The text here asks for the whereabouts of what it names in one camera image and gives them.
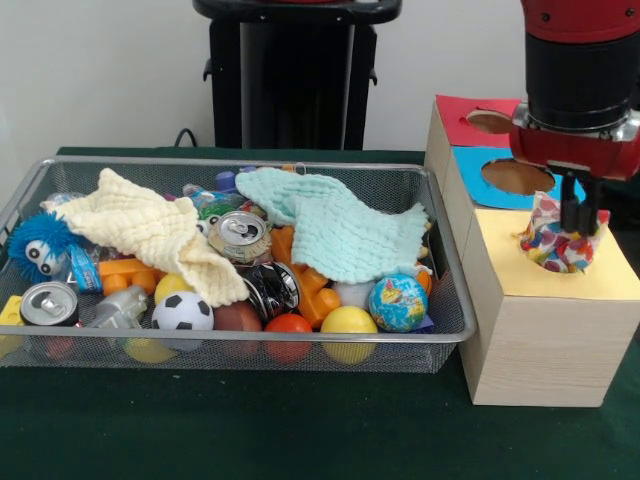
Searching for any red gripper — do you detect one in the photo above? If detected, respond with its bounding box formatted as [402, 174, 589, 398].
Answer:
[508, 124, 640, 237]

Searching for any colourful spotted cloth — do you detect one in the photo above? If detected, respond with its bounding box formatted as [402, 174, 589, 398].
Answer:
[519, 189, 611, 275]

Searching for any cream waffle cloth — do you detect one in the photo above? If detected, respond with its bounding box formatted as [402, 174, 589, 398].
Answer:
[42, 168, 250, 307]

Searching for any wooden box with three holes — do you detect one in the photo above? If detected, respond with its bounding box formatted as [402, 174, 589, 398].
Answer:
[423, 94, 640, 409]

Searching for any globe print ball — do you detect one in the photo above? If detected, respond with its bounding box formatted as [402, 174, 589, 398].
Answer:
[368, 273, 429, 333]

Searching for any mint green waffle cloth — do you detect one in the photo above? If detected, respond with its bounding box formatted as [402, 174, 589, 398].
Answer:
[234, 167, 430, 282]

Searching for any yellow ball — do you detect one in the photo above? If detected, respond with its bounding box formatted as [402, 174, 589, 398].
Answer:
[320, 305, 380, 365]

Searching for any orange ball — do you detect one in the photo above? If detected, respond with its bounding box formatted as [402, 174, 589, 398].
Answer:
[263, 313, 314, 364]

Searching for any crushed black drink can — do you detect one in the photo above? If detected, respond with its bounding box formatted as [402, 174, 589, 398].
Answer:
[244, 262, 301, 321]

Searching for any green label drink can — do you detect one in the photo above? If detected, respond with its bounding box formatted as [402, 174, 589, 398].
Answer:
[207, 210, 274, 264]

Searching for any dark green tablecloth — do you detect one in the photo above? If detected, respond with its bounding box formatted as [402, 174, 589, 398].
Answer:
[0, 145, 640, 480]

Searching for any small soccer ball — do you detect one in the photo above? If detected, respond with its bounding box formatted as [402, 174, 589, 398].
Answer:
[151, 291, 215, 351]

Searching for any silver top drink can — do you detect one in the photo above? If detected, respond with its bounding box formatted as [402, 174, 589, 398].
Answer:
[19, 281, 81, 327]

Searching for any blue spiky toy with eyes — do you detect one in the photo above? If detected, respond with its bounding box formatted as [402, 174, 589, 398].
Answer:
[7, 210, 77, 286]

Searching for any shallow wire mesh bin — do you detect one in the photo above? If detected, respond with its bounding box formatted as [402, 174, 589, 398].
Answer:
[0, 155, 476, 374]

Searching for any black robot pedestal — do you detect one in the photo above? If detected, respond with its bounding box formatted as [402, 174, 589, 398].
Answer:
[192, 0, 404, 151]

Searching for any black cable loop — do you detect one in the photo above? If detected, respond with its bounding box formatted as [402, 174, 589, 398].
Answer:
[172, 127, 202, 149]

